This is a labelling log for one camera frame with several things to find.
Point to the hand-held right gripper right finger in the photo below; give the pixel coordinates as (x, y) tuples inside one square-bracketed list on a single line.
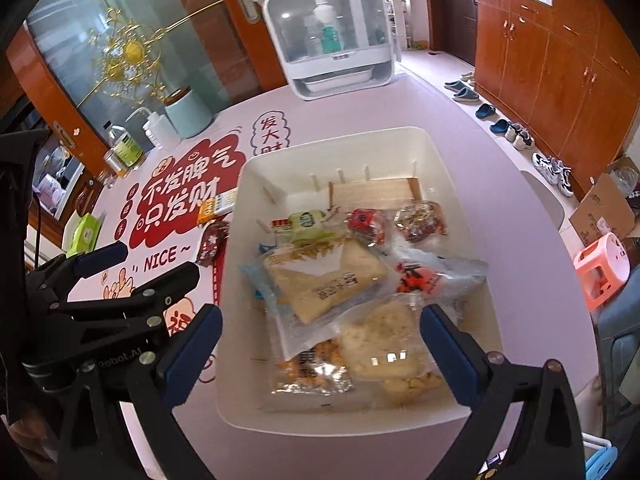
[(450, 355)]

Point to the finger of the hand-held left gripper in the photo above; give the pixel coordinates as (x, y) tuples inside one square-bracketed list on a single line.
[(165, 280), (100, 257)]

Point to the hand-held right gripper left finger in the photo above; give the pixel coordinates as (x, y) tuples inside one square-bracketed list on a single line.
[(192, 355)]

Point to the clear packet round rice crackers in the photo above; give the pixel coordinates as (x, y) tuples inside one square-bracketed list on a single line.
[(380, 340)]

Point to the clear packet red white print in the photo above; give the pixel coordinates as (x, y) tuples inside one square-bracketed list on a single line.
[(420, 280)]

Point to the clear packet orange-brown snacks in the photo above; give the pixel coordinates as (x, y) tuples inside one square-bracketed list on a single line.
[(315, 365)]

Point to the clear packet dark red snacks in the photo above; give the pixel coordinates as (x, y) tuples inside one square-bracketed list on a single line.
[(422, 222)]

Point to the clear packet beige cake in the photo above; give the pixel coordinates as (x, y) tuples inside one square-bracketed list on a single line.
[(320, 285)]

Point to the small green snack packet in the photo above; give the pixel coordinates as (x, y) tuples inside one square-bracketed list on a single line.
[(307, 222)]

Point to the small red snack packet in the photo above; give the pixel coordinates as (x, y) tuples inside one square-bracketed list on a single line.
[(365, 222)]

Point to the white plastic bin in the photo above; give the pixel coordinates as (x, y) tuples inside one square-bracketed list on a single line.
[(380, 160)]

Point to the green tissue box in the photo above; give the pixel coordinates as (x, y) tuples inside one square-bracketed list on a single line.
[(85, 232)]

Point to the dark red snack packet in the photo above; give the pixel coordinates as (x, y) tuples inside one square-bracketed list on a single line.
[(210, 242)]

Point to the small orange box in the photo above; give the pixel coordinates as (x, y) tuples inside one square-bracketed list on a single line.
[(215, 207)]

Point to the small glass jar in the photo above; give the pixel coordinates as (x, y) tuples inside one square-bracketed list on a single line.
[(112, 162)]

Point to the clear bottle green label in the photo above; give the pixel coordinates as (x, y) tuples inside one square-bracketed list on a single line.
[(127, 150)]

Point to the white wash bottle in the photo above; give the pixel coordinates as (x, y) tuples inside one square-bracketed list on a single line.
[(162, 132)]

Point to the teal canister wooden lid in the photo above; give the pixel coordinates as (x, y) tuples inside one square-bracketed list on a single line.
[(187, 115)]

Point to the blue cushioned chair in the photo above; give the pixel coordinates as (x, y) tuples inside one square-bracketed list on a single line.
[(620, 340)]

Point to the pink plastic stool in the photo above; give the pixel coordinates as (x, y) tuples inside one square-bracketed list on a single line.
[(607, 260)]

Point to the grey chair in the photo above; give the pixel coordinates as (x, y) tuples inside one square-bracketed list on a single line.
[(542, 195)]

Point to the cardboard box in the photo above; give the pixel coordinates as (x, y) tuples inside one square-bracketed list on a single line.
[(600, 210)]

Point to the glass door gold ornament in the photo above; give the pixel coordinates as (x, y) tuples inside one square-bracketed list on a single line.
[(65, 25)]

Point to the row of shoes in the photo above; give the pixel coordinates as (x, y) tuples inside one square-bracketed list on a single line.
[(462, 94)]

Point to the wooden cabinet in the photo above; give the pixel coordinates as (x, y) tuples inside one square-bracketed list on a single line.
[(550, 75)]

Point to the white bottle teal label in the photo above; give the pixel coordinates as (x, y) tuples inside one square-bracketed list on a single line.
[(325, 15)]

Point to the white countertop sterilizer cabinet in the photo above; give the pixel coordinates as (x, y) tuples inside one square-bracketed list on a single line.
[(392, 35)]

